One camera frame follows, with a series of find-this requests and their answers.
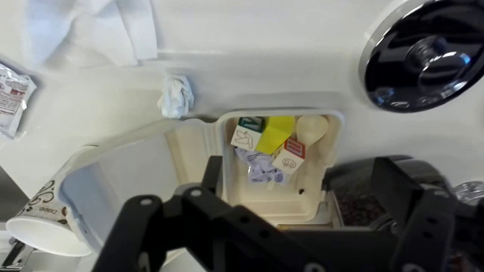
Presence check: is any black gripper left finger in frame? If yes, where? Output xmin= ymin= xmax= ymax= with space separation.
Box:
xmin=92 ymin=154 xmax=292 ymax=272

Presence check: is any cream paper takeaway box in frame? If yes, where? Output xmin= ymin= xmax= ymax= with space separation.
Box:
xmin=59 ymin=109 xmax=346 ymax=239

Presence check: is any red picture wooden cube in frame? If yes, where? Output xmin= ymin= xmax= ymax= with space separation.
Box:
xmin=270 ymin=137 xmax=307 ymax=177

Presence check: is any white red printed packet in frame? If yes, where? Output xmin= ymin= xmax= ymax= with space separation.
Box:
xmin=0 ymin=62 xmax=38 ymax=140

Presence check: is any green letter wooden cube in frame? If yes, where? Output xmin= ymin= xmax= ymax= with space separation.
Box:
xmin=230 ymin=116 xmax=269 ymax=151

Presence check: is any crumpled white paper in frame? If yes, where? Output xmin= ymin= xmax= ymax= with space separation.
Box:
xmin=156 ymin=74 xmax=195 ymax=119

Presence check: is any brown print paper cup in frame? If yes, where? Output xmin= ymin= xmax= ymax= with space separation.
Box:
xmin=4 ymin=171 xmax=95 ymax=258

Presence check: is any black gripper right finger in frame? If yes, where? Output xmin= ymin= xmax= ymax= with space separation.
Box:
xmin=369 ymin=156 xmax=458 ymax=272

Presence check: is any wooden spoon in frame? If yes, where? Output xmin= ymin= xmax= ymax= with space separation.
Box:
xmin=293 ymin=113 xmax=329 ymax=153

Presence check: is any white folded plastic bag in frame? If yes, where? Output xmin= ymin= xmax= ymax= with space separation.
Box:
xmin=24 ymin=0 xmax=159 ymax=69

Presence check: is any white printed paper sachet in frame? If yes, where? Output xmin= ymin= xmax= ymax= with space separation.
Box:
xmin=234 ymin=148 xmax=289 ymax=186

